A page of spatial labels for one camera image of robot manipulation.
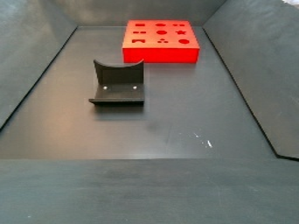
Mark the red shape sorter box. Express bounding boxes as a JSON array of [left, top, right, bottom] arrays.
[[122, 20, 201, 63]]

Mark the black curved holder bracket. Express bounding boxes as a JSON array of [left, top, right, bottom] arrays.
[[89, 60, 146, 105]]

